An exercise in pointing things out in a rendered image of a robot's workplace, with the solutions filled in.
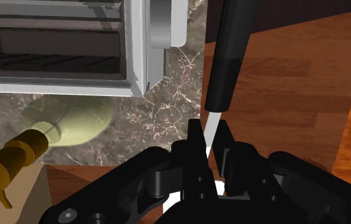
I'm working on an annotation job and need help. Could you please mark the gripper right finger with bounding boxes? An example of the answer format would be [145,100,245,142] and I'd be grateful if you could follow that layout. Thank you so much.
[212,119,351,224]

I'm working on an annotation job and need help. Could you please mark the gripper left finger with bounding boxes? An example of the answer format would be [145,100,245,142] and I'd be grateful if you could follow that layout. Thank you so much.
[38,118,218,224]

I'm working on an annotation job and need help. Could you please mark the black handled knife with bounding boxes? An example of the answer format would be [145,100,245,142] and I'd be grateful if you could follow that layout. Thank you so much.
[162,0,260,214]

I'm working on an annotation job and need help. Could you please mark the beige box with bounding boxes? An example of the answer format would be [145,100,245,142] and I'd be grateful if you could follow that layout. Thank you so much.
[0,163,54,224]

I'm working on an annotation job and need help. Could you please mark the white toaster oven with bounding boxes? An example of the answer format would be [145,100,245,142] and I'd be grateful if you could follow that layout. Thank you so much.
[0,0,189,97]

